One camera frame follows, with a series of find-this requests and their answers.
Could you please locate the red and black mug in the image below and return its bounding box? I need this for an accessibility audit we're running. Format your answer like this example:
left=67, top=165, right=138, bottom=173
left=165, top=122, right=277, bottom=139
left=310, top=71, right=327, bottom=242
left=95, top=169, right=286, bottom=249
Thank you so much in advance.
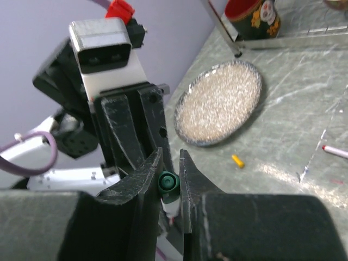
left=225, top=0, right=281, bottom=40

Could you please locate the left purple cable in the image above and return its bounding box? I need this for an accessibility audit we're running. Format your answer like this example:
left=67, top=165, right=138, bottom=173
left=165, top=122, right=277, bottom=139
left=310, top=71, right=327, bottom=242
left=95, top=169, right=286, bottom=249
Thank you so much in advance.
left=0, top=0, right=114, bottom=176

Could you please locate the metal dish rack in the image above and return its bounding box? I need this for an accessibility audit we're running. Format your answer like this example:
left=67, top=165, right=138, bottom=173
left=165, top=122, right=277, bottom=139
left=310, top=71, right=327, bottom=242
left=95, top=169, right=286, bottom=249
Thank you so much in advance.
left=202, top=1, right=347, bottom=58

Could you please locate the white pen red tip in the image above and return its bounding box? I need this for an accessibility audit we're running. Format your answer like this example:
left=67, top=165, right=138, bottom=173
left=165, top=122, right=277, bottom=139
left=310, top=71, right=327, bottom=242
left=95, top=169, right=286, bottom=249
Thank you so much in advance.
left=322, top=145, right=348, bottom=159

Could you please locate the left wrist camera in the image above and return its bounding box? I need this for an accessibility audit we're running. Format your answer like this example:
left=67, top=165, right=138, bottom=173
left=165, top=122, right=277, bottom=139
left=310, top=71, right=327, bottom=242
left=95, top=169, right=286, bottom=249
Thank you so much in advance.
left=69, top=18, right=147, bottom=101

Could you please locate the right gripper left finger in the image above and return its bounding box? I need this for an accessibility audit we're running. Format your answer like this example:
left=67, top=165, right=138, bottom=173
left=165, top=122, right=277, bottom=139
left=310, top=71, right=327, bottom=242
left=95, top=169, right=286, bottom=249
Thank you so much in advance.
left=1, top=149, right=163, bottom=260

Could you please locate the white pen green tip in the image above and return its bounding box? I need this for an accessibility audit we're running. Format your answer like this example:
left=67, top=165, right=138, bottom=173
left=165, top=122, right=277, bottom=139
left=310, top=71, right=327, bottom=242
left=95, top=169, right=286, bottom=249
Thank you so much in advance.
left=161, top=198, right=181, bottom=226

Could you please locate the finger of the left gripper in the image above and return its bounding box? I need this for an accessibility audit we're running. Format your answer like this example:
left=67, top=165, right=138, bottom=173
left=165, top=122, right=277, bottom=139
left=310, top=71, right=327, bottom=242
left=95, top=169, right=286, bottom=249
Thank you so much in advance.
left=138, top=86, right=174, bottom=173

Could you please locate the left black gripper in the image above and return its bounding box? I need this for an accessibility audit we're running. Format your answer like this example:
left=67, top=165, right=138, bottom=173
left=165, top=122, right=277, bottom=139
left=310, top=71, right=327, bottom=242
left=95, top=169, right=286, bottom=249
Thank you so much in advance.
left=32, top=17, right=171, bottom=170

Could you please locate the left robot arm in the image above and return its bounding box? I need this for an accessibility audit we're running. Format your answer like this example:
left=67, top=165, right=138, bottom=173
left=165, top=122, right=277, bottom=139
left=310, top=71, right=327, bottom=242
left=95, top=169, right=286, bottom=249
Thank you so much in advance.
left=1, top=18, right=173, bottom=194

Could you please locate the yellow pen cap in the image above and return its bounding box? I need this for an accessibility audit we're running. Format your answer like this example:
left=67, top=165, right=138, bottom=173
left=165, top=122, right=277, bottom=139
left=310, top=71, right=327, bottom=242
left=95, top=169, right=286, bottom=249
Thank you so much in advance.
left=231, top=154, right=245, bottom=169

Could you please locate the green pen cap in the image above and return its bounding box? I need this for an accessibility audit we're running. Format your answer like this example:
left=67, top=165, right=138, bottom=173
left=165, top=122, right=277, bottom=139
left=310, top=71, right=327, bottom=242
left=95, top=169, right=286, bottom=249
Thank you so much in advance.
left=158, top=171, right=180, bottom=204

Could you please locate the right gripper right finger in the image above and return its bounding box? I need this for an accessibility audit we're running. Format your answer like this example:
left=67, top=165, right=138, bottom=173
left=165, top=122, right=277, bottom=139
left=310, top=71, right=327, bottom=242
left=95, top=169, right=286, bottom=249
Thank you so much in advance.
left=179, top=149, right=347, bottom=260

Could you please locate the speckled grey plate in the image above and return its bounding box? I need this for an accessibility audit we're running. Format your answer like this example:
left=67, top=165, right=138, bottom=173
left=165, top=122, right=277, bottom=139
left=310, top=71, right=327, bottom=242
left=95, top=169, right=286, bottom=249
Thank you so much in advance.
left=173, top=60, right=263, bottom=147

